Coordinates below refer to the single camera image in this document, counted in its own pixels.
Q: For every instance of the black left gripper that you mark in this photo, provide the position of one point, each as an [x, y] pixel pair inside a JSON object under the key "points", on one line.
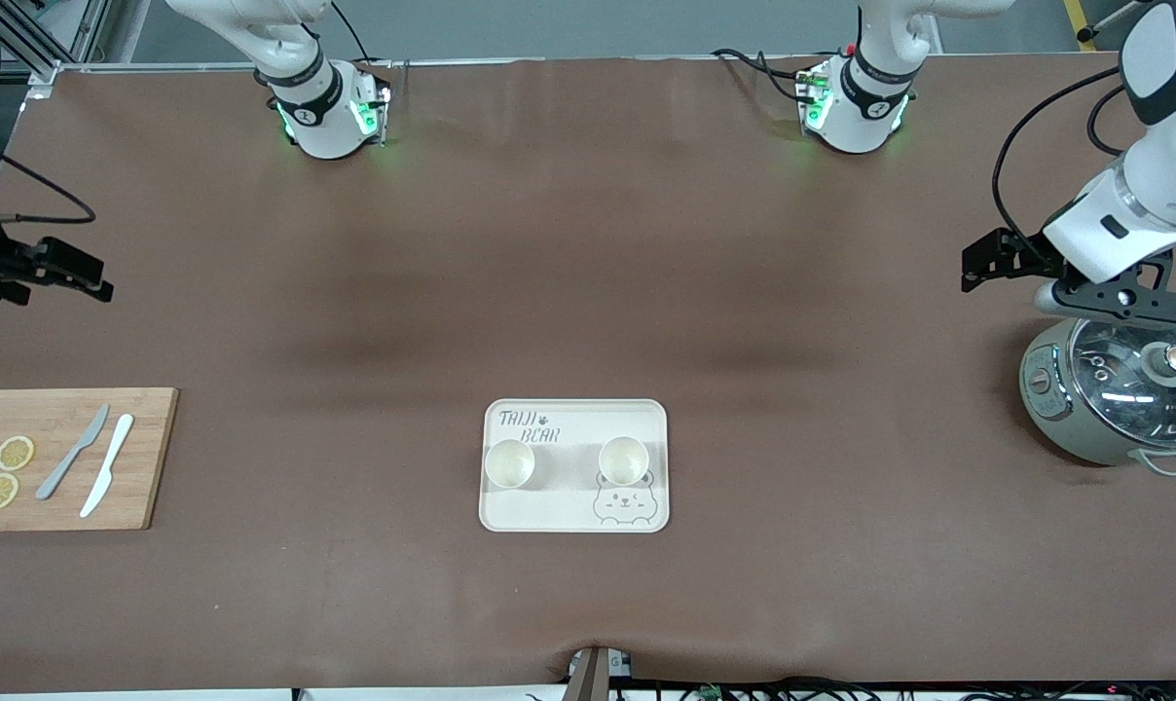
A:
{"points": [[1018, 252]]}

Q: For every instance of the white IKEA cup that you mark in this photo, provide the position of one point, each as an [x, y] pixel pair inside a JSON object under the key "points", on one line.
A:
{"points": [[624, 461], [509, 463]]}

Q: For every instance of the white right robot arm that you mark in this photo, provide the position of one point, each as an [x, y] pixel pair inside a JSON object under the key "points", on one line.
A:
{"points": [[320, 107]]}

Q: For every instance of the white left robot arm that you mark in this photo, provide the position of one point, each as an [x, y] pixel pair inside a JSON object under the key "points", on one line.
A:
{"points": [[1153, 175]]}

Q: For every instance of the white bear print tray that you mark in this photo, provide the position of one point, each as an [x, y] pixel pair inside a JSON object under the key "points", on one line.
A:
{"points": [[569, 506]]}

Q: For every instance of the grey-green cooking pot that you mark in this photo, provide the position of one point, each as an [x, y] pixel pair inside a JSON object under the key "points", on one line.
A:
{"points": [[1055, 414]]}

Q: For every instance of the grey plastic knife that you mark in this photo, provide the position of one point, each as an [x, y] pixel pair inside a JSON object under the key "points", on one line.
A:
{"points": [[67, 458]]}

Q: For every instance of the white plastic knife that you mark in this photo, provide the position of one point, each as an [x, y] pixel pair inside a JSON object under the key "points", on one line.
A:
{"points": [[111, 458]]}

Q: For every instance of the wooden cutting board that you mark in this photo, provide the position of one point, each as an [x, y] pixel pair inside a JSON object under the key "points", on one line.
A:
{"points": [[150, 458]]}

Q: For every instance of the glass pot lid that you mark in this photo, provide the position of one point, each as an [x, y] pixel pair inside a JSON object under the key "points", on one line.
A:
{"points": [[1133, 399]]}

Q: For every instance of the brown table mat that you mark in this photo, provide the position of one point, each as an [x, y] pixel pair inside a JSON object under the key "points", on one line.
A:
{"points": [[588, 243]]}

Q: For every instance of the aluminium frame profile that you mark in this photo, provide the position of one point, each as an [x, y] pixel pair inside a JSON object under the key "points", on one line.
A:
{"points": [[62, 39]]}

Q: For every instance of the grey table edge bracket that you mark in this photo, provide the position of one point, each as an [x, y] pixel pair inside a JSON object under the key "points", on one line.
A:
{"points": [[596, 672]]}

